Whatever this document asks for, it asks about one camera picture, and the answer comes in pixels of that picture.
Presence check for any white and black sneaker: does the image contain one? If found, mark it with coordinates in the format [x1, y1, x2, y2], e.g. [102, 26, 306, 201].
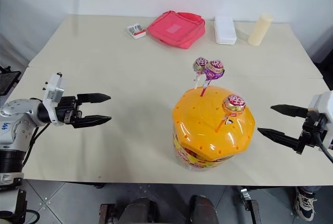
[294, 186, 318, 222]

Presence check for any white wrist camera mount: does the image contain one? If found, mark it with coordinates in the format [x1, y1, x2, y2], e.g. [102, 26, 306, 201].
[308, 90, 333, 151]
[41, 72, 66, 125]

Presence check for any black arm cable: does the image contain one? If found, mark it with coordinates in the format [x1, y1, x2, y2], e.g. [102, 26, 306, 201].
[315, 127, 333, 163]
[22, 122, 52, 169]

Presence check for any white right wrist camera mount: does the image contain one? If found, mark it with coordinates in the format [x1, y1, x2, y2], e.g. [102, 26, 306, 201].
[308, 90, 333, 151]

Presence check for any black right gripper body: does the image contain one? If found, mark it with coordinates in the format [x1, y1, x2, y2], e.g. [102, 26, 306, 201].
[296, 108, 328, 155]

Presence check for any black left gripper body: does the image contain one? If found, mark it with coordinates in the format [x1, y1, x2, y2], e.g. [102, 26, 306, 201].
[55, 95, 84, 126]

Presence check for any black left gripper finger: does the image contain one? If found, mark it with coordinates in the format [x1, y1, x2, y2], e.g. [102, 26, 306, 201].
[76, 93, 111, 104]
[72, 115, 113, 129]

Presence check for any black stand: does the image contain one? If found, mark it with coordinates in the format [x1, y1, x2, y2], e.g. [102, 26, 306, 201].
[0, 66, 22, 97]

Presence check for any white rectangular plastic box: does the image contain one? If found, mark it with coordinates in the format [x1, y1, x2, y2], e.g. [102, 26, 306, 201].
[214, 15, 237, 45]

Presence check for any purple-wrapped lollipop, pink stick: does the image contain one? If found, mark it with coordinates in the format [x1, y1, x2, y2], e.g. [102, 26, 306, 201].
[200, 59, 225, 97]

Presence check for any orange-wrapped lollipop, orange stick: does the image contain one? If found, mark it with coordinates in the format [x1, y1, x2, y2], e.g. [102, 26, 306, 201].
[215, 94, 247, 133]

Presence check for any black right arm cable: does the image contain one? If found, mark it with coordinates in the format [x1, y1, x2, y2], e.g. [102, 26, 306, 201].
[315, 127, 333, 163]

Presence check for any cream cylindrical container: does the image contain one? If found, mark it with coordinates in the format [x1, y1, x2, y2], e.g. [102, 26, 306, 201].
[247, 13, 273, 46]

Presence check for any pink fabric bag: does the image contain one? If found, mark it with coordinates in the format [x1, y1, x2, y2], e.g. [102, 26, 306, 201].
[147, 10, 206, 50]

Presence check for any orange-lidded lollipop jar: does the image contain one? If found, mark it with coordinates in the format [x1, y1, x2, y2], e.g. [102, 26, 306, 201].
[171, 85, 257, 172]

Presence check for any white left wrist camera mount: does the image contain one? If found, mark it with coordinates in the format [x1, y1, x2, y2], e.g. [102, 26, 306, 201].
[41, 72, 66, 125]

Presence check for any pink-wrapped lollipop, white stick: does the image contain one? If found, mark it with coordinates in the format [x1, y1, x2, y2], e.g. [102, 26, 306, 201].
[192, 57, 209, 90]

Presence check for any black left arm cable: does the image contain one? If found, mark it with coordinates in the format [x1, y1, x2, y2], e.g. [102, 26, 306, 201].
[22, 122, 52, 169]

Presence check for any small white and red case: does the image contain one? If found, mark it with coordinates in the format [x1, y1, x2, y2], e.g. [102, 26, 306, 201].
[126, 23, 147, 40]

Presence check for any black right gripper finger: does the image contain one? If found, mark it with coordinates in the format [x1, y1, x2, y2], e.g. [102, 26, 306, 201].
[257, 127, 303, 152]
[270, 104, 309, 118]

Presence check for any dark rounded shape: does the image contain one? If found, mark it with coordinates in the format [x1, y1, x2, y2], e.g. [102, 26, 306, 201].
[189, 194, 222, 224]
[121, 197, 157, 224]

